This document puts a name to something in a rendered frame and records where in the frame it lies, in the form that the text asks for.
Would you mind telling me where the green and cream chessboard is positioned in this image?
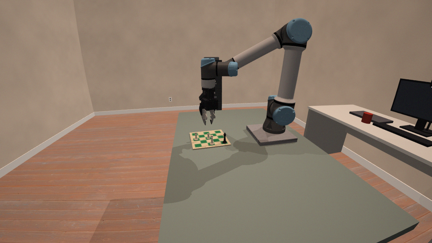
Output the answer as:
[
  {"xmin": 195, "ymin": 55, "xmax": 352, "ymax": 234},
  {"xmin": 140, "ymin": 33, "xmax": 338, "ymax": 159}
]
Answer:
[{"xmin": 190, "ymin": 130, "xmax": 231, "ymax": 150}]

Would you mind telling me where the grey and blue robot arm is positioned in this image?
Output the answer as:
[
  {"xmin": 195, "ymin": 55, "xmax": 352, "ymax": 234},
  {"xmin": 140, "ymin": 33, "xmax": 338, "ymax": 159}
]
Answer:
[{"xmin": 201, "ymin": 18, "xmax": 312, "ymax": 134}]

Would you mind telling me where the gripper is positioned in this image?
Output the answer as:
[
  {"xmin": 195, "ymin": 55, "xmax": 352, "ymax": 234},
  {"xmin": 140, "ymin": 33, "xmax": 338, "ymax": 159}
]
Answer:
[{"xmin": 199, "ymin": 87, "xmax": 218, "ymax": 125}]

